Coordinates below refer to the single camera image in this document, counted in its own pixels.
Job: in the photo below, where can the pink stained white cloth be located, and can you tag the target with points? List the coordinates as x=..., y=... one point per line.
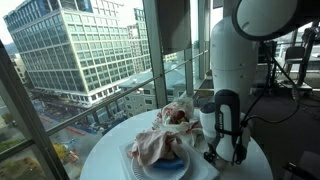
x=153, y=145

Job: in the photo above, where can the blue sponge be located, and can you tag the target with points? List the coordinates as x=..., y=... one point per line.
x=170, y=164

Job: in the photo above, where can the black tripod stand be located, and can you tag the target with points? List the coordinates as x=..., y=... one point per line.
x=305, y=60

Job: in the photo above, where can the white paper plate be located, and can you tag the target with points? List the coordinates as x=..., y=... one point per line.
x=166, y=173

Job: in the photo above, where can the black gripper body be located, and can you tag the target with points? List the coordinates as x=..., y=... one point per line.
x=210, y=154

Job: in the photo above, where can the black equipment piece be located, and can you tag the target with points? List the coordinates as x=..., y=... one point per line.
x=303, y=168

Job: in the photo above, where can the wooden chair grey cushion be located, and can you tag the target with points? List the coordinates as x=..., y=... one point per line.
x=202, y=91

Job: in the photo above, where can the red printed plastic bag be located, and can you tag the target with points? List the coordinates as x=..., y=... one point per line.
x=181, y=106

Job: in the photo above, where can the black equipment cart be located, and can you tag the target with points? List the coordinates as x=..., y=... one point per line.
x=268, y=53

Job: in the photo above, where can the grey office chair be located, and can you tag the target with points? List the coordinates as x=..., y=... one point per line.
x=295, y=53

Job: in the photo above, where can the white square tray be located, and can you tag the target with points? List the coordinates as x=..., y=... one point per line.
x=206, y=170

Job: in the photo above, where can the dark roller window shade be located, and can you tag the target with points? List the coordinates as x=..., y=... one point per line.
x=174, y=23

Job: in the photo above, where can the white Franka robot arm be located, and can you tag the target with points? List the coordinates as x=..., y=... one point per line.
x=233, y=56

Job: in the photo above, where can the metal window handrail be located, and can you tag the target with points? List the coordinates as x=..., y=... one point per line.
x=100, y=101

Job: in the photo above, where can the red round fruit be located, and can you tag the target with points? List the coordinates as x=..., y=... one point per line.
x=180, y=116

